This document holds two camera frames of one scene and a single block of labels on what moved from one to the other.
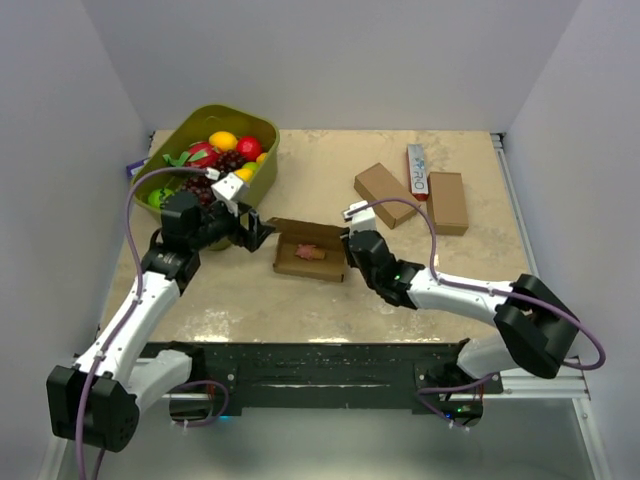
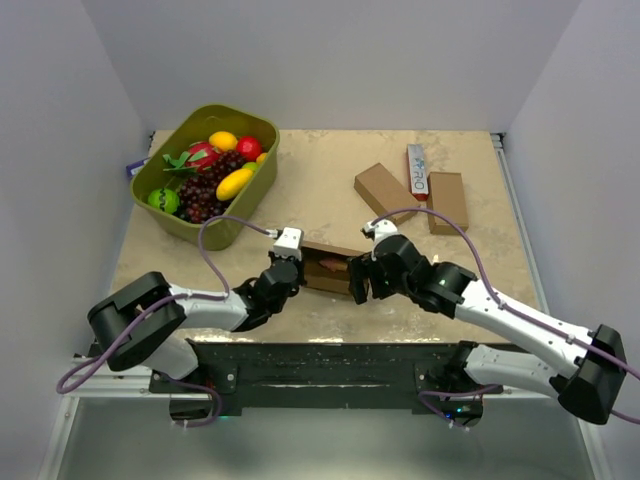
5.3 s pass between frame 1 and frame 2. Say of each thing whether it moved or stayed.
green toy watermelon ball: stayed
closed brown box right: stayed
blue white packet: stayed
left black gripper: moved
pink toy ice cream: moved
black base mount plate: stayed
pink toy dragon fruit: stayed
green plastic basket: stayed
